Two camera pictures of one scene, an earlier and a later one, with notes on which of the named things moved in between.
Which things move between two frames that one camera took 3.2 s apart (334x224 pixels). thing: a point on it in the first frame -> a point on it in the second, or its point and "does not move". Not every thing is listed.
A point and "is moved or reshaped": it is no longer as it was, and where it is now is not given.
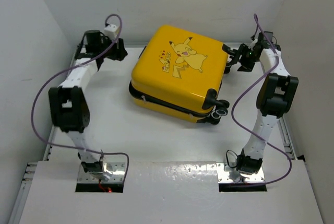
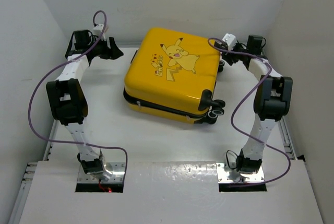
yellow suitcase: (175, 70) is moved or reshaped
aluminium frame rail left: (16, 214) does not move
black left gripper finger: (121, 52) -> (115, 51)
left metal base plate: (117, 169) does not move
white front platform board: (169, 192) does not move
